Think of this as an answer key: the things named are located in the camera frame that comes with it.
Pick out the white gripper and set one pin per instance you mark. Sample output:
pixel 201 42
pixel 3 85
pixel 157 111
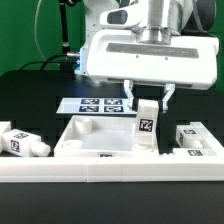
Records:
pixel 115 56

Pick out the white square tabletop tray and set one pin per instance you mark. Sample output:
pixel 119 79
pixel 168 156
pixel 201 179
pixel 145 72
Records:
pixel 99 136

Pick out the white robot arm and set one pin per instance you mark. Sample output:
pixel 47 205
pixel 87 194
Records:
pixel 150 42

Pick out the white U-shaped fence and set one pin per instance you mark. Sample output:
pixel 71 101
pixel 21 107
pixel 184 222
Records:
pixel 164 167

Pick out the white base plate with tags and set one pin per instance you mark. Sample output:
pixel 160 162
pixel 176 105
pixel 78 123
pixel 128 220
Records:
pixel 98 106

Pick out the black camera pole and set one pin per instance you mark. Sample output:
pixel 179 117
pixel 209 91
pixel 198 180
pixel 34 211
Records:
pixel 66 65

